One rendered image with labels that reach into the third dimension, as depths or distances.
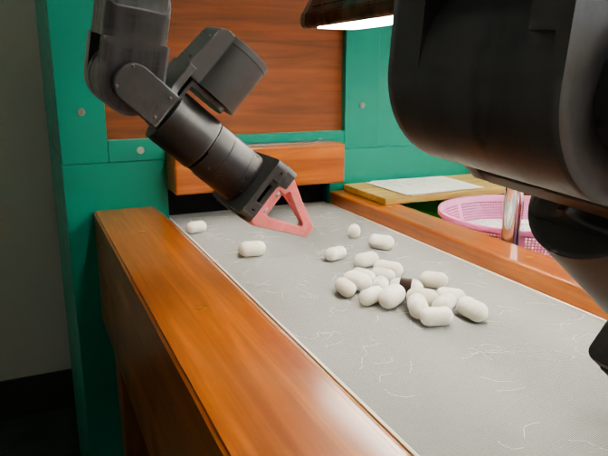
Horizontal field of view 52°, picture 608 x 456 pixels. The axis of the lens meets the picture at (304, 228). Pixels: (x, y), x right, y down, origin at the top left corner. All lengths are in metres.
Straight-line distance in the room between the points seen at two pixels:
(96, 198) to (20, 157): 0.82
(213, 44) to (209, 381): 0.31
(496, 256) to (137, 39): 0.48
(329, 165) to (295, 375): 0.66
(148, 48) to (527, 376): 0.42
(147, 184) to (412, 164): 0.51
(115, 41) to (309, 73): 0.62
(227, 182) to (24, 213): 1.29
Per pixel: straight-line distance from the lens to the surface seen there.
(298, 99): 1.12
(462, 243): 0.83
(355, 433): 0.40
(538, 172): 0.16
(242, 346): 0.51
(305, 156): 1.06
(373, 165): 1.19
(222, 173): 0.61
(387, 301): 0.64
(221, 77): 0.60
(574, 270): 0.22
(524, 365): 0.57
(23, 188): 1.85
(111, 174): 1.03
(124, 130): 1.04
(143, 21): 0.57
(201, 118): 0.60
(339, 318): 0.63
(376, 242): 0.86
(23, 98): 1.83
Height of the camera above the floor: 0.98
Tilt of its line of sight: 14 degrees down
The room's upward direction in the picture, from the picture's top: straight up
